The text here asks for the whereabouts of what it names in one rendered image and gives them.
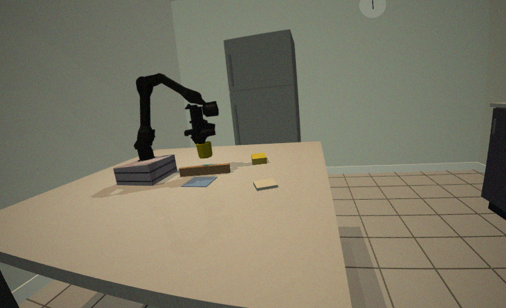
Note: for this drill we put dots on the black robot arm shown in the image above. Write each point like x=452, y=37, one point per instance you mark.
x=146, y=135

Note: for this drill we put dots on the beige flat block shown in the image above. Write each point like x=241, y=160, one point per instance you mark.
x=265, y=184

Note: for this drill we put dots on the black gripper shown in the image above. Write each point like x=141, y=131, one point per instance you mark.
x=199, y=133

